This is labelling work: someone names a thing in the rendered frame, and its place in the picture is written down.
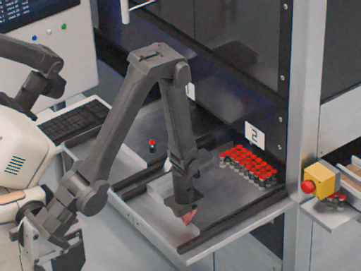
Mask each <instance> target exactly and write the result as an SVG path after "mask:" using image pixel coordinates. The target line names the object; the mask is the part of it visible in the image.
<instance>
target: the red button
mask: <svg viewBox="0 0 361 271"><path fill-rule="evenodd" d="M300 187H301V189H302V191H303V193H305V194H311V193H313V192H314V185H313V183H312V182H311V181H310V180H308V179H306V180H304V181H302V182H301V184H300Z"/></svg>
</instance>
